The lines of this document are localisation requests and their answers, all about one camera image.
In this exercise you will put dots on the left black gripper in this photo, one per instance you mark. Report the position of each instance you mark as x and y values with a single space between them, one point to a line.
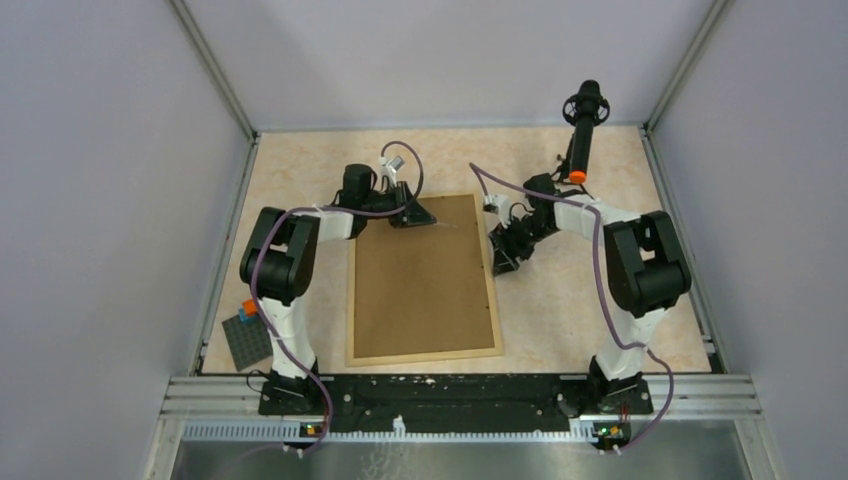
415 215

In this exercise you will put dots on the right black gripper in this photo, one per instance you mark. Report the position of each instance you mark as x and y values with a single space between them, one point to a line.
506 250

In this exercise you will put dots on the wooden picture frame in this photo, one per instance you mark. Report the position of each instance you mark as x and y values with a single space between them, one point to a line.
425 293

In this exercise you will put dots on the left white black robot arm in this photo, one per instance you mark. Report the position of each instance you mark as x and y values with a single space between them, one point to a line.
279 260

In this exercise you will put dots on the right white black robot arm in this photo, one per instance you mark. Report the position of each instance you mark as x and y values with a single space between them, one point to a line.
638 265

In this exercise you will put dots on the black mini tripod stand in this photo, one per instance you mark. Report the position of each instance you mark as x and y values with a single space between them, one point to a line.
580 112

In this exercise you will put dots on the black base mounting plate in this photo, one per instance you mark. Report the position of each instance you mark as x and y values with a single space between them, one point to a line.
453 403

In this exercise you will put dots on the black microphone orange tip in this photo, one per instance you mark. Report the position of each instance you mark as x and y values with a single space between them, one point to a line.
592 87

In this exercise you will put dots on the orange curved toy block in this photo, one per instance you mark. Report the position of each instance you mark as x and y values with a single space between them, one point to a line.
250 307

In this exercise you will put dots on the blue lego brick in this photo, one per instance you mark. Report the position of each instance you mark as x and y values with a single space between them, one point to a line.
244 317

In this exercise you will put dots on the grey lego baseplate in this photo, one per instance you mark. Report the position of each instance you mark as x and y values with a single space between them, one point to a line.
248 342

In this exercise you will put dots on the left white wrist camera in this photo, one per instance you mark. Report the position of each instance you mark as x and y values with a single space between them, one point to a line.
389 168

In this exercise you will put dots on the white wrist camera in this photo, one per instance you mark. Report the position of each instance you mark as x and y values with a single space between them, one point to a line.
389 168
499 205

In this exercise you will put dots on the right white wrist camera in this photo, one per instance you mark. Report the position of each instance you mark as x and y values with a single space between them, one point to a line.
499 205

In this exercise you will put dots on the aluminium front rail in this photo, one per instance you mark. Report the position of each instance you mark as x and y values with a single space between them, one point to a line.
226 408

